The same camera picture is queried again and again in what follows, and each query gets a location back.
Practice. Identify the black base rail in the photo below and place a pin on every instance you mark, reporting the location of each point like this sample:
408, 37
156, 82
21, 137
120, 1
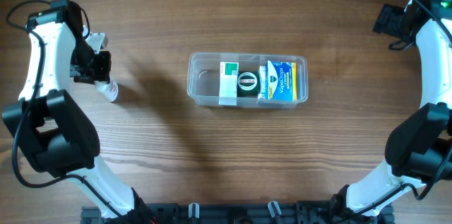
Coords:
302, 212

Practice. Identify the dark green ointment box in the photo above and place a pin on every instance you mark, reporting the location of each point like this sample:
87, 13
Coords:
248, 84

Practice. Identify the clear plastic container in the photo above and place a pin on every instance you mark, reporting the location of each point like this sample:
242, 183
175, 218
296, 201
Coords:
204, 78

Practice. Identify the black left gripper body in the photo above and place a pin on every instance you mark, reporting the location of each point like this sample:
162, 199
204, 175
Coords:
102, 66

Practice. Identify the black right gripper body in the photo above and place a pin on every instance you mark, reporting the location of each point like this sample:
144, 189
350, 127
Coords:
388, 19

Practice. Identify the blue VapoDrops box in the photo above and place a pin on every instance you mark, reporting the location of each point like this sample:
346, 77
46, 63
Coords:
281, 81

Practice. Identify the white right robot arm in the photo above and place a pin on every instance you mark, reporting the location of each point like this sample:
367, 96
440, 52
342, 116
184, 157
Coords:
416, 157

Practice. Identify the white and blue medicine box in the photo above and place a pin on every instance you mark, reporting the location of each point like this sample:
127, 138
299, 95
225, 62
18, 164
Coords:
262, 73

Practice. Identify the white and green medicine box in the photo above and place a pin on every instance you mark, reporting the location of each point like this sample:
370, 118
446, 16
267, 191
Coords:
228, 83

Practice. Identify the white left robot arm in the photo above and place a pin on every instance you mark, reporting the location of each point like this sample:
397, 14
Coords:
47, 125

